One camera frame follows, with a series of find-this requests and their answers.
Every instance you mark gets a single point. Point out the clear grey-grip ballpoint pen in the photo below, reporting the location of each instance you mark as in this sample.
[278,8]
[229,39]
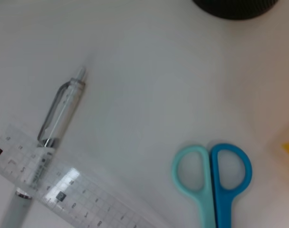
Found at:
[63,107]

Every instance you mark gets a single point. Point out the transparent plastic ruler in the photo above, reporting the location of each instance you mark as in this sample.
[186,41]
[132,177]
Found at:
[87,202]

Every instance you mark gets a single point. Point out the blue and teal scissors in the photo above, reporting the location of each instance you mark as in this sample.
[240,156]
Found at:
[225,206]

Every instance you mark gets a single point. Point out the black mesh pen holder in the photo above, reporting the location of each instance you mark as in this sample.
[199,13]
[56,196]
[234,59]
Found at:
[234,9]

